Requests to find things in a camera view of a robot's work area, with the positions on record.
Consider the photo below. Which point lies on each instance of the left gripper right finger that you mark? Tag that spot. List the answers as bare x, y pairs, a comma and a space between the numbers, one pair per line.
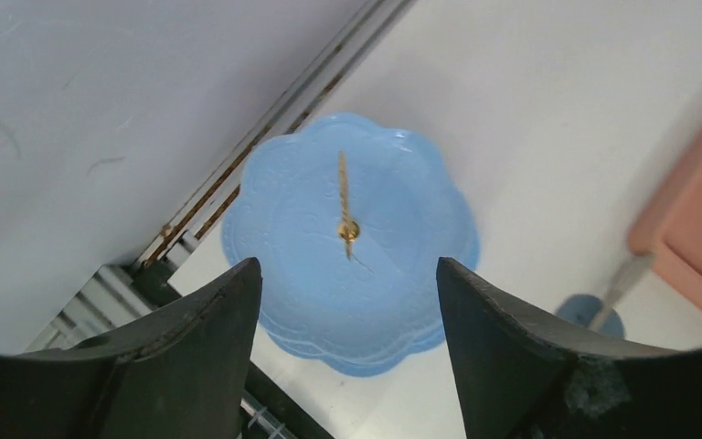
521, 372

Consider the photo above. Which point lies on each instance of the metal serving tongs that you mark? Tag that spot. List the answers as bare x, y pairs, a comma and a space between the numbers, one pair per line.
625, 278

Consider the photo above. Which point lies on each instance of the blue three-tier cake stand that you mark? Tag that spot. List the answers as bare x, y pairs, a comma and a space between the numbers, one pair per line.
348, 220

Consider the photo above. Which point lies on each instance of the blue-grey round coaster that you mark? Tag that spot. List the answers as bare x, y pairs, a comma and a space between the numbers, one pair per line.
580, 309

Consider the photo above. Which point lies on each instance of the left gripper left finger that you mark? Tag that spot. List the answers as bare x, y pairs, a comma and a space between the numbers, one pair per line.
178, 372

